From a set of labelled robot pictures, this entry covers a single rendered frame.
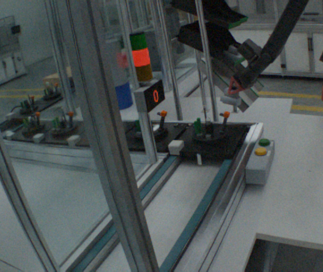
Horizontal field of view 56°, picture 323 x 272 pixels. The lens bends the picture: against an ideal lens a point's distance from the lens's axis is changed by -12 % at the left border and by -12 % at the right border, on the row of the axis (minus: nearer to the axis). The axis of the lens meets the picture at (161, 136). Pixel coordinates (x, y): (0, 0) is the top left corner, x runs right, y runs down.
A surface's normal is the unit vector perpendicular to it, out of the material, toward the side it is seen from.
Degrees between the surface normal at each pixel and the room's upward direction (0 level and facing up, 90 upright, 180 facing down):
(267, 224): 0
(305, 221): 0
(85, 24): 90
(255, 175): 90
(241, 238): 0
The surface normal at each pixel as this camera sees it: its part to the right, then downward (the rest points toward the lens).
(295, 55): -0.53, 0.43
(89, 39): 0.89, 0.04
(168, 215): -0.17, -0.90
